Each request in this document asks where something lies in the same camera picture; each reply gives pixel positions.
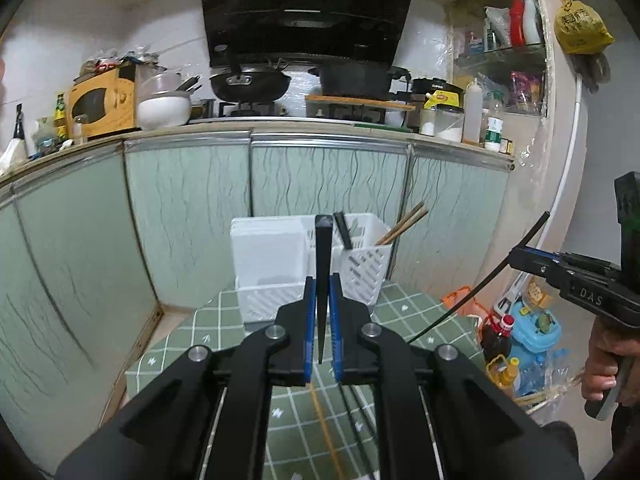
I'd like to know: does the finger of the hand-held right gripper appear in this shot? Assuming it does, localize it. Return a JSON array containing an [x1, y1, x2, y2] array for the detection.
[[510, 245, 563, 263], [510, 258, 563, 283]]

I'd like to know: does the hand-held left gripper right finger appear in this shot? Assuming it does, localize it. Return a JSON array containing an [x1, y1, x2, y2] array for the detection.
[[330, 273, 587, 480]]

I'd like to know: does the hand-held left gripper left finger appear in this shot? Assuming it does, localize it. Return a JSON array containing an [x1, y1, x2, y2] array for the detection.
[[54, 275, 317, 480]]

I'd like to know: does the white slotted utensil holder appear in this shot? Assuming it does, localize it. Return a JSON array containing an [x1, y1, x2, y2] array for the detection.
[[230, 212, 393, 325]]

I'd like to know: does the wooden chopstick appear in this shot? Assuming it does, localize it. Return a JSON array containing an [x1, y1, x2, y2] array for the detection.
[[375, 202, 426, 246], [377, 208, 431, 247], [310, 382, 347, 480]]

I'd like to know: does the person's right hand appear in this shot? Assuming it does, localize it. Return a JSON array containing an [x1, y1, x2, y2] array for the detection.
[[582, 320, 625, 403]]

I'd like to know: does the blue plastic container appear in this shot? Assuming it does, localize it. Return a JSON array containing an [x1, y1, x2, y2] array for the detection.
[[510, 300, 563, 396]]

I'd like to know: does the dark sauce bottle red cap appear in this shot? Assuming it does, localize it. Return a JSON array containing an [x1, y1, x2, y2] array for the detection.
[[480, 312, 516, 366]]

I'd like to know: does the orange plastic bag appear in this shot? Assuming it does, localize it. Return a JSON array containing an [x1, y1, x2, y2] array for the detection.
[[441, 286, 488, 318]]

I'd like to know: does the green checked tablecloth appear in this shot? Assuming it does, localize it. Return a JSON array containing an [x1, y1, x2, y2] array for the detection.
[[125, 280, 488, 480]]

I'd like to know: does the yellow cooking oil bottle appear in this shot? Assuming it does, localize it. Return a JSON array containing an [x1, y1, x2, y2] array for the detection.
[[487, 355, 521, 398]]

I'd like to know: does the white bottle with green label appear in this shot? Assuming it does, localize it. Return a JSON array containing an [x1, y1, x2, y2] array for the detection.
[[484, 92, 505, 152]]

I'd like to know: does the white squeeze bottle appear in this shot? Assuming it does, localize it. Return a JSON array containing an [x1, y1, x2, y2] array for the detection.
[[462, 79, 486, 147]]

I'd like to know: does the glass jar with white powder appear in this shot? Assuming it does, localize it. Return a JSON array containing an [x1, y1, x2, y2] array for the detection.
[[419, 105, 466, 143]]

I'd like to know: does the green patterned kitchen cabinet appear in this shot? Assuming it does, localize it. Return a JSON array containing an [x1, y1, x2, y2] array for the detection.
[[0, 129, 516, 476]]

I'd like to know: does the dark hanging cloth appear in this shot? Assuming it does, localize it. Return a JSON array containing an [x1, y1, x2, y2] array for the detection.
[[570, 50, 612, 95]]

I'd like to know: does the glass corner shelf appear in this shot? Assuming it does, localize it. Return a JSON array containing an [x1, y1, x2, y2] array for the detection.
[[452, 0, 548, 116]]

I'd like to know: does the black kitchen appliance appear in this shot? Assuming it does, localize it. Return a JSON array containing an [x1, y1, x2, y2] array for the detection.
[[411, 77, 465, 108]]

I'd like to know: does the gas stove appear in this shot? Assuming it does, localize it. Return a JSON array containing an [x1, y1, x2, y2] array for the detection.
[[202, 101, 306, 120]]

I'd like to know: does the wooden cutting board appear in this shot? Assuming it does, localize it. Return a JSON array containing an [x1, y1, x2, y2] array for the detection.
[[305, 94, 417, 112]]

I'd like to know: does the yellow plastic bag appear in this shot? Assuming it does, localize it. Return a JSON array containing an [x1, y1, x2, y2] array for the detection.
[[554, 0, 615, 56]]

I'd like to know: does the black cast iron pot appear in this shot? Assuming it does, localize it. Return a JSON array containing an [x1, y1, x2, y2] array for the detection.
[[307, 62, 411, 101]]

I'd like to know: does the black wok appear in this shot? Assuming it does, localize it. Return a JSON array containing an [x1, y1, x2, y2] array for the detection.
[[209, 57, 292, 103]]

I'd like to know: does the white cooking pot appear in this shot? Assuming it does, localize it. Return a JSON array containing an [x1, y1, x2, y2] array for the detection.
[[136, 72, 201, 128]]

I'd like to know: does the black range hood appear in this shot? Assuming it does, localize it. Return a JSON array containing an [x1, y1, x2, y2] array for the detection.
[[199, 0, 421, 68]]

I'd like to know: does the green glass bottle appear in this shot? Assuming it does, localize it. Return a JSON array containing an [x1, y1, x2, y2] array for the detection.
[[54, 92, 68, 141]]

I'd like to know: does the white plastic bag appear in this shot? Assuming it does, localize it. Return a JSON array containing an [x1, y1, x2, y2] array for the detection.
[[0, 137, 28, 171]]

